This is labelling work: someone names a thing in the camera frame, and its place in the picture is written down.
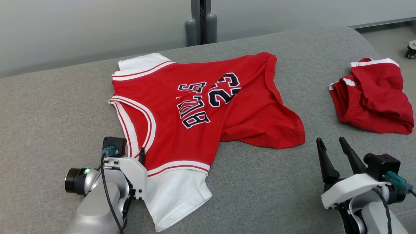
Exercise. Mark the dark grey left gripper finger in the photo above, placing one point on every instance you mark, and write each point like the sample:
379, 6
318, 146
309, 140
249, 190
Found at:
142, 157

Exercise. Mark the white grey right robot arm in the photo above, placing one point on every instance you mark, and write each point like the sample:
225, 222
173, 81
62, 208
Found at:
373, 217

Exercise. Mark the red white Bulls shorts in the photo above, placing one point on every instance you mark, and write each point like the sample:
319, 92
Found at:
377, 100

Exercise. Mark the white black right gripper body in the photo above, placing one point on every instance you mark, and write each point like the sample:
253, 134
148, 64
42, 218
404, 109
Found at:
351, 188

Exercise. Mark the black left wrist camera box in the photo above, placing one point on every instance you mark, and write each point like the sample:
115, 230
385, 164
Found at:
117, 144

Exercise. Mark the grey wheeled equipment base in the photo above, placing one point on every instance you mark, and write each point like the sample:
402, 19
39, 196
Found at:
412, 50

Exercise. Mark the red white Bulls jersey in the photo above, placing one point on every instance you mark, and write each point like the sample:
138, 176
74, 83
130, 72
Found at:
253, 107

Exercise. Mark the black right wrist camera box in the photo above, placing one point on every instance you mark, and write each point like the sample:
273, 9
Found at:
382, 165

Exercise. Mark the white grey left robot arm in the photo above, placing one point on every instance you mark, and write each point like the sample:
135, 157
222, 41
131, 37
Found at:
94, 208

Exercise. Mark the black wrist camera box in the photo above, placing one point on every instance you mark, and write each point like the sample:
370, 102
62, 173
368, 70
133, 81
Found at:
382, 165
117, 144

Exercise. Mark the grey metal post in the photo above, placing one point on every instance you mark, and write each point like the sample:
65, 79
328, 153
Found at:
201, 19

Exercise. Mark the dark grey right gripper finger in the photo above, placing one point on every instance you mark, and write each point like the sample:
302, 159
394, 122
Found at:
328, 165
354, 159

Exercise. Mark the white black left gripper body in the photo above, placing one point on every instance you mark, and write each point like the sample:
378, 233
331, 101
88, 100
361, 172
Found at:
135, 170

